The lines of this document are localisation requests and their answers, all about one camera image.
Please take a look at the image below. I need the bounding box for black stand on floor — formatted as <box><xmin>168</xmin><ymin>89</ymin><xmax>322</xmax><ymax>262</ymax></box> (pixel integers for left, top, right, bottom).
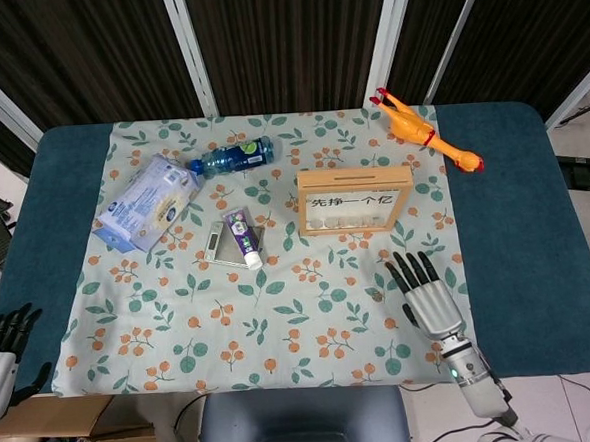
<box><xmin>558</xmin><ymin>105</ymin><xmax>590</xmax><ymax>127</ymax></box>

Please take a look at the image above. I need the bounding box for dark folding screen partition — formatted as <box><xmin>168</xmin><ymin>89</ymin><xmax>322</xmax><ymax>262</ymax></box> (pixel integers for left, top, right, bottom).
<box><xmin>0</xmin><ymin>0</ymin><xmax>590</xmax><ymax>175</ymax></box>

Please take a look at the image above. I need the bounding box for blue tissue pack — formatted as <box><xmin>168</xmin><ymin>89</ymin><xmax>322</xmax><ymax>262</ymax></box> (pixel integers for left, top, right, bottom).
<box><xmin>88</xmin><ymin>149</ymin><xmax>210</xmax><ymax>255</ymax></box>

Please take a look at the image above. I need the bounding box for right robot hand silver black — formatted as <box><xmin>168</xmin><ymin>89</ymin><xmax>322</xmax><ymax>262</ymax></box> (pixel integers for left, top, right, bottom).
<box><xmin>384</xmin><ymin>247</ymin><xmax>467</xmax><ymax>344</ymax></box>

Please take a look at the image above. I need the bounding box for teal table cover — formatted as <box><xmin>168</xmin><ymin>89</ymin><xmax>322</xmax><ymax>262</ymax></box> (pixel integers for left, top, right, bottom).
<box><xmin>0</xmin><ymin>93</ymin><xmax>590</xmax><ymax>410</ymax></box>

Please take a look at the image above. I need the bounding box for blue plastic water bottle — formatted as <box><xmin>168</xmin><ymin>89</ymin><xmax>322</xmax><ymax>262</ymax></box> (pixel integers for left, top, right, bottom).
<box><xmin>185</xmin><ymin>135</ymin><xmax>277</xmax><ymax>179</ymax></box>

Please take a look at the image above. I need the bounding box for yellow rubber chicken toy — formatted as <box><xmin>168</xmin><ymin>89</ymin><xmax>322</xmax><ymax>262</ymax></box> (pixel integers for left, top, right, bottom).
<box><xmin>370</xmin><ymin>81</ymin><xmax>487</xmax><ymax>180</ymax></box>

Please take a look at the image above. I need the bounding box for black case on floor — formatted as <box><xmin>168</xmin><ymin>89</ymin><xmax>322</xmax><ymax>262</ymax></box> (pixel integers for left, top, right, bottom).
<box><xmin>555</xmin><ymin>152</ymin><xmax>590</xmax><ymax>191</ymax></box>

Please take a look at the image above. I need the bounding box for purple toothpaste tube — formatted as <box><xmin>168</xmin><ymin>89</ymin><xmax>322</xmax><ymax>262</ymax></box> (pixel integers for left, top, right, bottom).
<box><xmin>222</xmin><ymin>207</ymin><xmax>265</xmax><ymax>272</ymax></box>

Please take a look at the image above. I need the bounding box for black floor cable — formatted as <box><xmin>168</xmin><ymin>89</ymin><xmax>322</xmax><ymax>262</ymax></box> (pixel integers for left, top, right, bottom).
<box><xmin>174</xmin><ymin>396</ymin><xmax>205</xmax><ymax>442</ymax></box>

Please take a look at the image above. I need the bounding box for row of grey round pieces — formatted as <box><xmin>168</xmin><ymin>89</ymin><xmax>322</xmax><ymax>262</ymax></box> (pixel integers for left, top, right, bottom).
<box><xmin>308</xmin><ymin>214</ymin><xmax>382</xmax><ymax>230</ymax></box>

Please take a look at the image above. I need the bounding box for silver pocket scale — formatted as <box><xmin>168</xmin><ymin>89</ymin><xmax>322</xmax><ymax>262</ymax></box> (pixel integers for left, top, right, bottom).
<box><xmin>202</xmin><ymin>218</ymin><xmax>269</xmax><ymax>271</ymax></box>

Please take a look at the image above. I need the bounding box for large cardboard box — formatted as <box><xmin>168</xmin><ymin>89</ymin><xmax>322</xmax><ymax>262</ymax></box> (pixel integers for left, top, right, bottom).
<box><xmin>0</xmin><ymin>389</ymin><xmax>157</xmax><ymax>442</ymax></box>

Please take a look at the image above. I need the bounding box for wooden frame money box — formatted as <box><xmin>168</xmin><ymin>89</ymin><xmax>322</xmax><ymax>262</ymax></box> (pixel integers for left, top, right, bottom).
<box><xmin>295</xmin><ymin>163</ymin><xmax>418</xmax><ymax>238</ymax></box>

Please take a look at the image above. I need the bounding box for grey blue chair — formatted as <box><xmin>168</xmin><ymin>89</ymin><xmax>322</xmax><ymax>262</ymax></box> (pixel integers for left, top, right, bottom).
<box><xmin>193</xmin><ymin>381</ymin><xmax>414</xmax><ymax>442</ymax></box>

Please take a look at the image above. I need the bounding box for floral patterned tablecloth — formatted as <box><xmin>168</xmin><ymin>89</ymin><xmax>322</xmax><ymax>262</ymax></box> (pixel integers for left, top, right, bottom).
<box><xmin>36</xmin><ymin>101</ymin><xmax>475</xmax><ymax>401</ymax></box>

